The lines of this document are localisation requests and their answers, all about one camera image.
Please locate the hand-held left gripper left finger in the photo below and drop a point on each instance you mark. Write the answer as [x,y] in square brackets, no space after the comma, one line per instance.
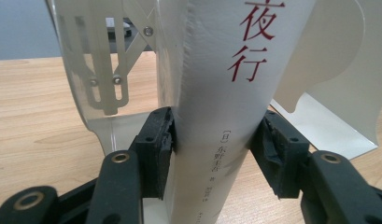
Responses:
[154,149]

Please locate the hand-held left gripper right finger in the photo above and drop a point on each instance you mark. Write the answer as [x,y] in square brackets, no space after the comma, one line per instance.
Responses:
[282,155]

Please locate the white book with grey figures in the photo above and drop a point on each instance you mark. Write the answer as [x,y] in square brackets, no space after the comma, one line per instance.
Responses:
[216,93]

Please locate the white expandable metal book rack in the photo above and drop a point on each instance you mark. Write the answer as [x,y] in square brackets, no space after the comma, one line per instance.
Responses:
[335,46]

